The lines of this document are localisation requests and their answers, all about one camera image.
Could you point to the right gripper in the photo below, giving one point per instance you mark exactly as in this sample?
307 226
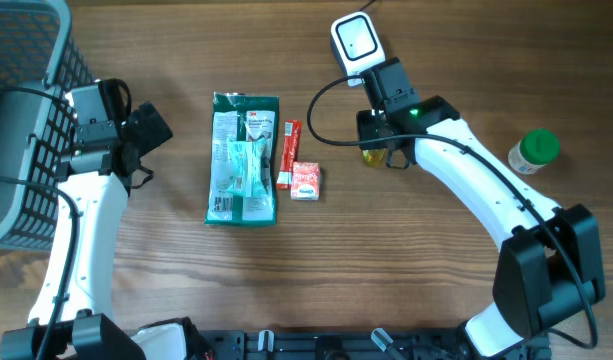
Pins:
364 120

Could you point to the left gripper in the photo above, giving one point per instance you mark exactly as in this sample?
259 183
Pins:
150 126

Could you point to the yellow dish soap bottle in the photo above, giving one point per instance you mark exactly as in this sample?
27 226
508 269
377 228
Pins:
374 157

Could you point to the red white snack packet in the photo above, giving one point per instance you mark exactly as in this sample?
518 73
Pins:
292 135

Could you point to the small red white carton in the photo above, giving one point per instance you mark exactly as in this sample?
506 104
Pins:
305 184

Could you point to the green foil packet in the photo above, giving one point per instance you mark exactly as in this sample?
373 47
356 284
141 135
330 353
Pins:
243 143

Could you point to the green lid white jar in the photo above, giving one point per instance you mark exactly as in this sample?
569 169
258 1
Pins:
535 150

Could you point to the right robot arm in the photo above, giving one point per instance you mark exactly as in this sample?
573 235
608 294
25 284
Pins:
550 262

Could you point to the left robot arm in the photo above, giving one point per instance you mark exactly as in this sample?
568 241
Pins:
94 181

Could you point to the white barcode scanner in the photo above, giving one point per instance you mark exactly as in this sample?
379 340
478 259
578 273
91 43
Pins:
355 43

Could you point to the grey plastic mesh basket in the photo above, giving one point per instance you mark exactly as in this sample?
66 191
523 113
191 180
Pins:
39 63

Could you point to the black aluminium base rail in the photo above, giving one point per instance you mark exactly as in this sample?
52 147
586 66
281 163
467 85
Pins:
419 344

